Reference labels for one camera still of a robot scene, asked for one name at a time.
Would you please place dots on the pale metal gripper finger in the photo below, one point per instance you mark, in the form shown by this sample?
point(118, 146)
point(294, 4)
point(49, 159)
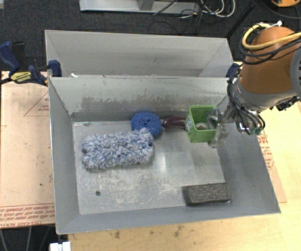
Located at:
point(212, 121)
point(219, 136)

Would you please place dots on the green plastic cup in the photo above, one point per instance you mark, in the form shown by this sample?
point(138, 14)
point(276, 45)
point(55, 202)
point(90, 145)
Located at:
point(200, 137)

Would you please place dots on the purple toy eggplant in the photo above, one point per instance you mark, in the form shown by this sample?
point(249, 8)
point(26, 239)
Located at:
point(174, 121)

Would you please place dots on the dark grey flat block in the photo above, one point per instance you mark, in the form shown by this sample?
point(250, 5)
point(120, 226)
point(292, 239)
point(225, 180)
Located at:
point(206, 193)

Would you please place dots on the blue round scrubber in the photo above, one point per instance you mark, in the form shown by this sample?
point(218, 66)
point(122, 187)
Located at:
point(145, 121)

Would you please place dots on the grey metal bin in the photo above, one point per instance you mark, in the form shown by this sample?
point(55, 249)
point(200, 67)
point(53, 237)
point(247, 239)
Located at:
point(140, 187)

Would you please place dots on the blue and white fluffy cloth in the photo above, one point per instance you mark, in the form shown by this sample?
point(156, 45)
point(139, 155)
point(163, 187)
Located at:
point(116, 150)

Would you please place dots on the brown cardboard board red print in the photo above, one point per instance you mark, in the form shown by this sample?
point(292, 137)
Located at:
point(25, 153)

